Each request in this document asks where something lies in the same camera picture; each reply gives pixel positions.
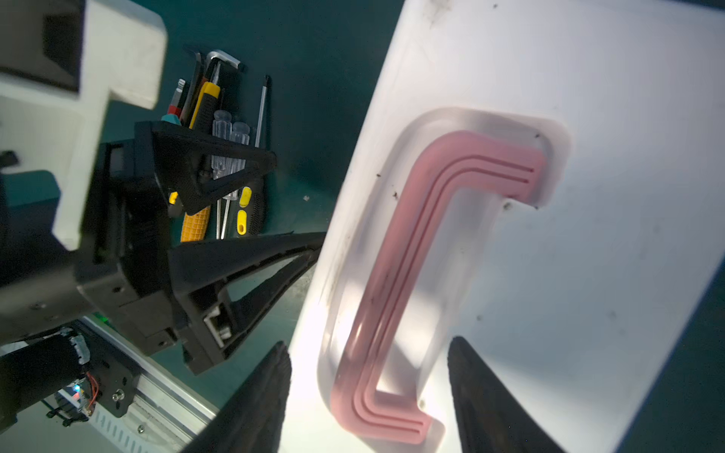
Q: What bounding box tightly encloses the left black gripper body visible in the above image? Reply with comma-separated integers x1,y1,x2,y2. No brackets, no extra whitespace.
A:
1,122,177,355

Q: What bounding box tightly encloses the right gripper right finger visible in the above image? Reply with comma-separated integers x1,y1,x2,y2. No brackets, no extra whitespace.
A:
447,337,562,452

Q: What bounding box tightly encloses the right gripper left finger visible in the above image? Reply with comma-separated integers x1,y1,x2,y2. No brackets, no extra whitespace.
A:
184,342,292,452

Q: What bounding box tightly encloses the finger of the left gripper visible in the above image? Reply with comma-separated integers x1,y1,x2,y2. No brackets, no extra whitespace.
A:
167,231,327,375
149,121,278,215

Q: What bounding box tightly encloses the yellow black small screwdriver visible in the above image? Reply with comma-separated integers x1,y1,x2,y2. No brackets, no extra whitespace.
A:
235,75,271,237

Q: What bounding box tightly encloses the white blue tool box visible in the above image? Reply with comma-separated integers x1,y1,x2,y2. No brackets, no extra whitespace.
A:
281,1,724,452

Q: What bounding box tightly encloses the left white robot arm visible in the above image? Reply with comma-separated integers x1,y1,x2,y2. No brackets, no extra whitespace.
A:
1,1,325,374

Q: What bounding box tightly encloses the teal utility knife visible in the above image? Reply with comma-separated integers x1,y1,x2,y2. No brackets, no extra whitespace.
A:
162,113,181,126

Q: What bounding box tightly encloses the silver hex key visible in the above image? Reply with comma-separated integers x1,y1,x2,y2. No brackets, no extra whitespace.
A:
205,49,245,77

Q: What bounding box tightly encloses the aluminium front rail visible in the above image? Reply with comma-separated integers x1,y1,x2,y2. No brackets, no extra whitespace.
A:
46,317,218,452

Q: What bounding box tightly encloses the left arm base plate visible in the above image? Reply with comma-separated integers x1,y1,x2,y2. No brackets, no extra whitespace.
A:
71,321,141,418

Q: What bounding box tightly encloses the pink tool box handle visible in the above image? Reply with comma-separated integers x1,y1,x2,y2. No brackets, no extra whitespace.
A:
330,130,547,445

